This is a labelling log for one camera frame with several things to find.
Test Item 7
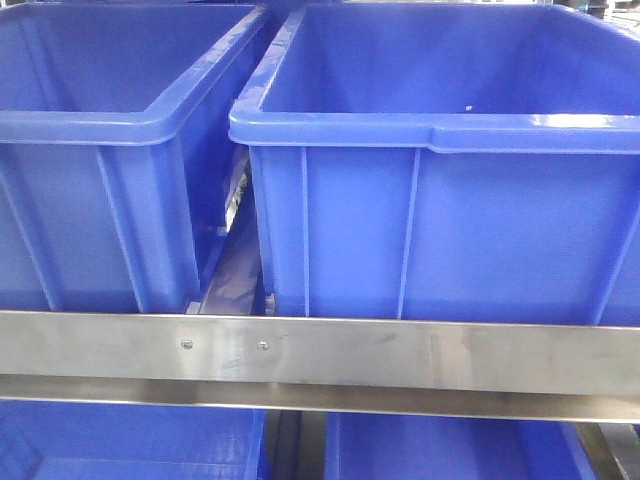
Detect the steel shelf beam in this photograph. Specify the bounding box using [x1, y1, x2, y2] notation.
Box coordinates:
[1, 311, 639, 423]

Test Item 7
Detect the blue upper bin right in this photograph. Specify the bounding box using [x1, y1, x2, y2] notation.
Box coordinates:
[230, 2, 639, 326]

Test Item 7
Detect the blue bin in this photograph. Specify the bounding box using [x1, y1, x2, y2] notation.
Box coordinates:
[324, 413, 595, 479]
[230, 2, 639, 326]
[1, 401, 270, 479]
[1, 1, 270, 313]

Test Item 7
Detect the blue lower bin right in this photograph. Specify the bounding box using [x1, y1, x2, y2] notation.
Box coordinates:
[324, 413, 595, 479]

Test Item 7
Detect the blue upper bin left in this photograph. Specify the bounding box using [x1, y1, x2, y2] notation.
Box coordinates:
[1, 1, 270, 313]

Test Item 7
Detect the blue lower bin left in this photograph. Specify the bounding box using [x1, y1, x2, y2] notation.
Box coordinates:
[1, 401, 270, 479]

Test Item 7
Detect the steel divider rail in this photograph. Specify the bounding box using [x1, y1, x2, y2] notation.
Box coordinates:
[186, 148, 266, 316]

